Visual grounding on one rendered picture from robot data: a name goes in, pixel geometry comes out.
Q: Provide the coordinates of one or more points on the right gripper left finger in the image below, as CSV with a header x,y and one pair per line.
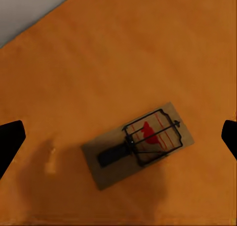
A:
x,y
12,135

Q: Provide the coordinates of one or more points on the cabinet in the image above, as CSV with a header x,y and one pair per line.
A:
x,y
90,66

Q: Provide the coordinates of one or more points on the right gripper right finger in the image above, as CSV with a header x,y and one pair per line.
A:
x,y
229,136

